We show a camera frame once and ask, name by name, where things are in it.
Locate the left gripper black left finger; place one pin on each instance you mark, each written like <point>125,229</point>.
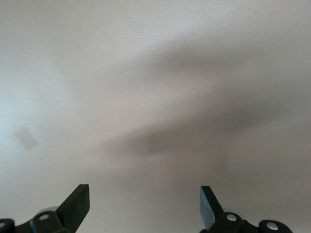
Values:
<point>70,208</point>

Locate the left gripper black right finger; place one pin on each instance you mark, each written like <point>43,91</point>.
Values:
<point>213,213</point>

